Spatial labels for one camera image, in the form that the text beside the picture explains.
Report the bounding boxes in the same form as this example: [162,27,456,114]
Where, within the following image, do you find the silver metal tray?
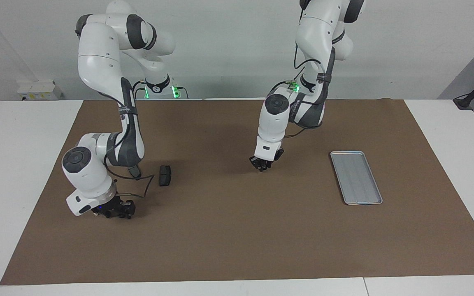
[330,151,383,206]

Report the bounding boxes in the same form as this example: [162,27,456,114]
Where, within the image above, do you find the rectangular grey brake pad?
[159,165,172,187]

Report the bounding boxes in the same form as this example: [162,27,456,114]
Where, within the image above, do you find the brown table mat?
[0,99,474,286]

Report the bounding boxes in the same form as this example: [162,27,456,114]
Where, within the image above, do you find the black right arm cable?
[105,164,156,199]

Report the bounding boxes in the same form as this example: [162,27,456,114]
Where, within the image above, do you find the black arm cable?
[105,164,156,199]
[281,41,333,139]

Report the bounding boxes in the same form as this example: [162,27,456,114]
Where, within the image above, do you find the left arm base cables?
[267,78,303,98]

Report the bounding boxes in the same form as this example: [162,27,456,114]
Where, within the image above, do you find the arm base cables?
[267,78,303,98]
[132,80,189,99]

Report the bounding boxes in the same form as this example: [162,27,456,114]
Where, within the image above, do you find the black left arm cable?
[281,41,333,139]

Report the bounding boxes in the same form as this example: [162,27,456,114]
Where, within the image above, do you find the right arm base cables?
[132,80,189,99]

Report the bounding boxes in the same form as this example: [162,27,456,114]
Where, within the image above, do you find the white wall socket box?
[17,80,63,101]

